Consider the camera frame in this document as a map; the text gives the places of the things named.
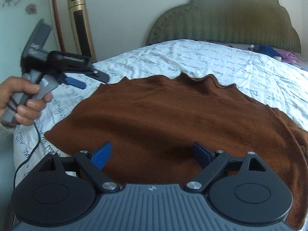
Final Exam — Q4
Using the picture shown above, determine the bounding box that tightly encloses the brown knit sweater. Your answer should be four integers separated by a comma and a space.
44, 74, 307, 230

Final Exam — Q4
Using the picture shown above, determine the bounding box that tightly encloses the patterned knit sleeve forearm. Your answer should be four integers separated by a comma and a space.
0, 123, 16, 139

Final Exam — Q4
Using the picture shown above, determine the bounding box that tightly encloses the person's left hand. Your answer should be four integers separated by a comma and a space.
1, 77, 52, 126

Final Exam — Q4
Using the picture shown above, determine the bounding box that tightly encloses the gold tower fan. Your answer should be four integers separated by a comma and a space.
67, 0, 97, 63

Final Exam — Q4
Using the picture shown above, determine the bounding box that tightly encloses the white quilt with script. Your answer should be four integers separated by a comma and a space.
13, 40, 307, 183

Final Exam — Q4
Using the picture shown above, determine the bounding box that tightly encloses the dark blue cloth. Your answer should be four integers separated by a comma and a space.
253, 45, 281, 58

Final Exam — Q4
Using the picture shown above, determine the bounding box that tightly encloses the green padded headboard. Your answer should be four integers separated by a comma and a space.
146, 0, 301, 53

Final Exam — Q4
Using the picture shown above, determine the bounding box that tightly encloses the black cable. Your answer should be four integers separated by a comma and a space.
13, 120, 42, 189

